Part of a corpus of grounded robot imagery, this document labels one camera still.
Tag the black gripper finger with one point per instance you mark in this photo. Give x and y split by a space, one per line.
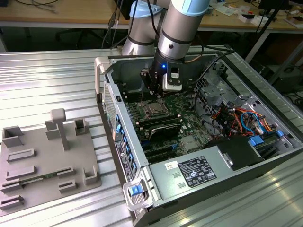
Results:
160 88
148 79

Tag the thin metal locking lever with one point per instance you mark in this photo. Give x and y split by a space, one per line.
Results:
142 98

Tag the silver CPU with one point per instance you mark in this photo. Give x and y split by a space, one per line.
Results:
155 108

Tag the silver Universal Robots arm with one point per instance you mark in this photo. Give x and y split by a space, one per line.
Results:
175 35

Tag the black RAM slot bank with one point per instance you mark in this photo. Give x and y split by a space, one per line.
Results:
132 93

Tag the black CPU socket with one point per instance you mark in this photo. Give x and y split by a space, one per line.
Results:
140 109

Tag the installed black RAM sticks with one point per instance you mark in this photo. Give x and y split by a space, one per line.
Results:
156 121

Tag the black graphics card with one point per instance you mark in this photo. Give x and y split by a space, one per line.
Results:
163 132

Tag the green motherboard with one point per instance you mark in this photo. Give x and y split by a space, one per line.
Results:
189 123

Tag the perforated metal drive cage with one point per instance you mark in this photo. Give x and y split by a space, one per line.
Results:
213 94

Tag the open grey PC case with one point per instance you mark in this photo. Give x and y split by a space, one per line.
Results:
135 142

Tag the silver chipset heatsink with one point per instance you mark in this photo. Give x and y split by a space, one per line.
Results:
189 143

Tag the grey power supply unit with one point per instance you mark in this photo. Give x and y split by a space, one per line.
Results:
165 186

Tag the black plastic shroud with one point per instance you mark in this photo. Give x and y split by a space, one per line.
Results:
236 151

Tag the small white box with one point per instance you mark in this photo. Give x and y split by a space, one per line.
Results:
246 20

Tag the wooden desk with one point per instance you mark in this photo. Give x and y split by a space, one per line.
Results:
71 11

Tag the blue case latch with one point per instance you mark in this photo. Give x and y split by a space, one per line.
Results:
134 191

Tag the blue disk carrier tab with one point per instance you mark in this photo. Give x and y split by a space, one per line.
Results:
256 141

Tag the small blue clip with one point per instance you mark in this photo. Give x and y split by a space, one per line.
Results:
279 133

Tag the grey parts rack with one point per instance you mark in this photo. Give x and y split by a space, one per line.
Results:
47 160

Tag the green RAM stick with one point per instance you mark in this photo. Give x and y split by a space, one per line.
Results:
38 179

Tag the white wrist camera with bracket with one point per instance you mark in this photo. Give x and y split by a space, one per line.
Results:
171 86

